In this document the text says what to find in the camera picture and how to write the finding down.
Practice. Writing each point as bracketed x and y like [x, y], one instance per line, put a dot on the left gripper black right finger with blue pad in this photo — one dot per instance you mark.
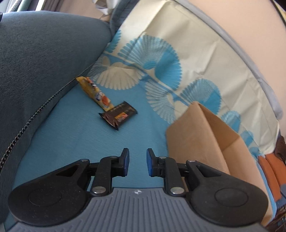
[167, 169]

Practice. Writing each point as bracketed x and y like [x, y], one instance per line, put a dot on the dark brown cushion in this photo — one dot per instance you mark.
[280, 149]

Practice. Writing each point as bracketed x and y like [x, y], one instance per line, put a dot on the blue sofa armrest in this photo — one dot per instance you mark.
[41, 55]

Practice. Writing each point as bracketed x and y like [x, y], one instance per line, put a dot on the yellow snack bar wrapper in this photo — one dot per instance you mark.
[94, 92]

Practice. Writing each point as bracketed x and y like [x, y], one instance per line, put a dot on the brown cardboard box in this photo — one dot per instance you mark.
[200, 135]

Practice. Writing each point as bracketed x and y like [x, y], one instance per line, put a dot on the orange cushion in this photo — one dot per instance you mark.
[274, 171]

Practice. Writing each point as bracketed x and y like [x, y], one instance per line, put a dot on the blue floral sofa cover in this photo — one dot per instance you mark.
[163, 56]

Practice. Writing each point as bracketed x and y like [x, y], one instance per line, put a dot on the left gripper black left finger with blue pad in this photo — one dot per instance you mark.
[105, 170]

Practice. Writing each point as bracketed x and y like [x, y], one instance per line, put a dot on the dark brown chocolate bar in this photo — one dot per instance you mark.
[118, 115]

